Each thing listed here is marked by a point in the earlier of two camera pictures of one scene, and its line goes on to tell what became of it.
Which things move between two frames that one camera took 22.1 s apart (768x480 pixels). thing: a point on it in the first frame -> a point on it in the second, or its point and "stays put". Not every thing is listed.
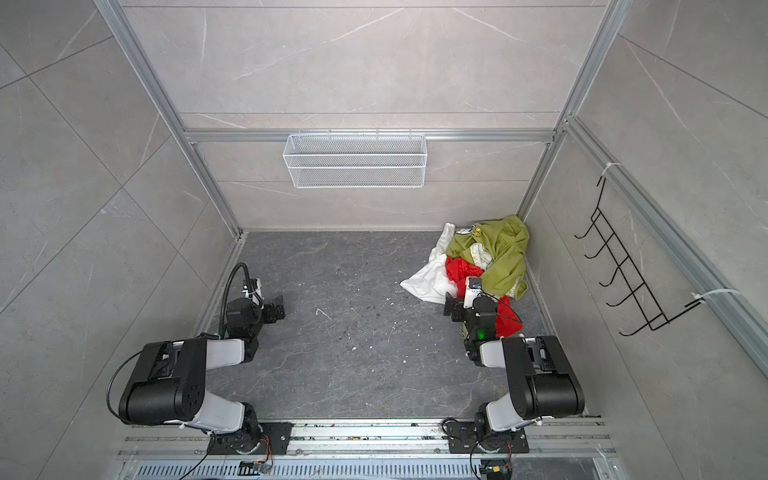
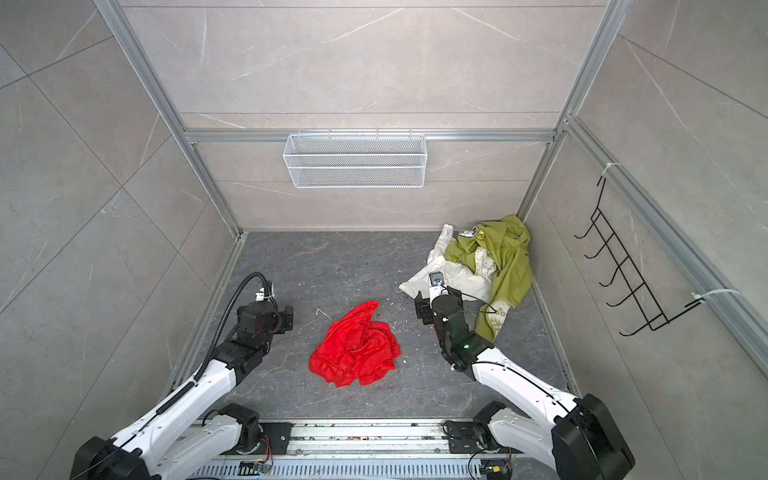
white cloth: x=433 y=282 stays put
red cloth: x=507 y=319 -> x=355 y=348
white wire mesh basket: x=356 y=160 stays put
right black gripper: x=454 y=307 -> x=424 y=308
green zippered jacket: x=508 y=239 stays put
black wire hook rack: x=655 y=316 stays put
